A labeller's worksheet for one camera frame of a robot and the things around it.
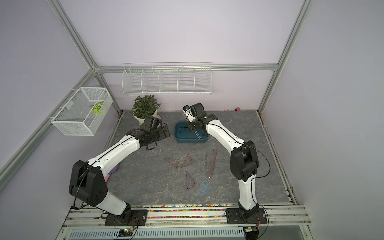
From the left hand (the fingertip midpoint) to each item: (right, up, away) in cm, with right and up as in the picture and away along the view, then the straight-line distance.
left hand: (163, 134), depth 87 cm
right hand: (+16, +7, +4) cm, 18 cm away
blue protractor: (+25, -30, -4) cm, 39 cm away
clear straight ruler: (+20, 0, +4) cm, 20 cm away
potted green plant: (-14, +18, +11) cm, 25 cm away
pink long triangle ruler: (+5, -18, +6) cm, 20 cm away
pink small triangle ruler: (+14, -18, +6) cm, 23 cm away
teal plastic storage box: (+10, -1, +18) cm, 20 cm away
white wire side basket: (-44, +12, -4) cm, 46 cm away
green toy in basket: (-35, +15, -6) cm, 38 cm away
